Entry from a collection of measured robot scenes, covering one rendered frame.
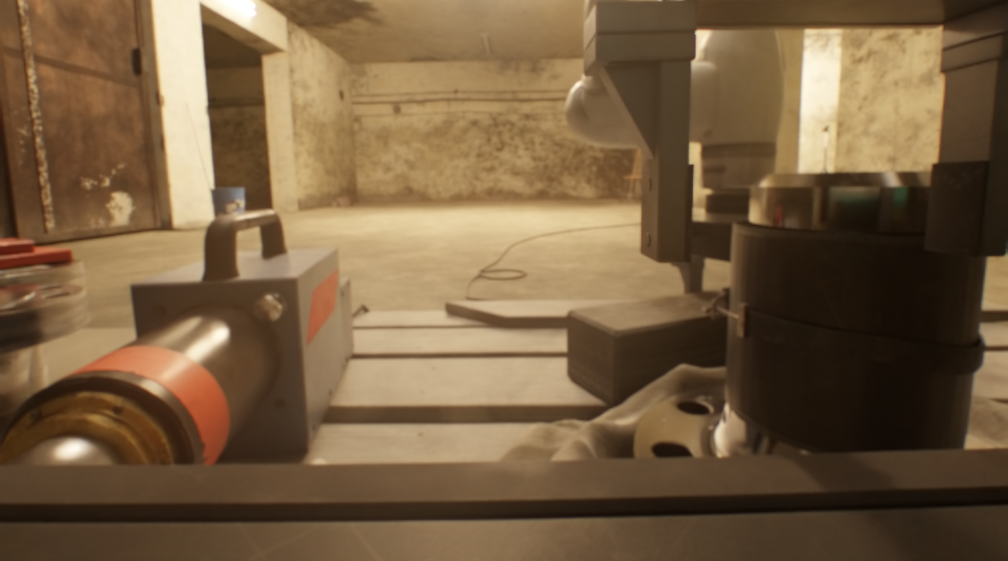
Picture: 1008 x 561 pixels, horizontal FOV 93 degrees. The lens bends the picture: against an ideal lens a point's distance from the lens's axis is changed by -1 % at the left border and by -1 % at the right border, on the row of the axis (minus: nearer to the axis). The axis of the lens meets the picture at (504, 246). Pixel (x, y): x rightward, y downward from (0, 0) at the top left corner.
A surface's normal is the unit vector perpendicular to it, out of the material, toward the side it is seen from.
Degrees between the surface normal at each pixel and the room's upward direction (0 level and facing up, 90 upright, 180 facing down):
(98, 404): 90
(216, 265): 79
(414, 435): 0
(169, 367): 33
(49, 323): 90
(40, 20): 90
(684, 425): 0
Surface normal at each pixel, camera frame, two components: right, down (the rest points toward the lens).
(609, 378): -0.92, 0.07
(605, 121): -0.54, 0.64
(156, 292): 0.15, 0.12
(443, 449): -0.02, -0.99
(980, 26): -1.00, 0.02
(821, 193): -0.74, 0.10
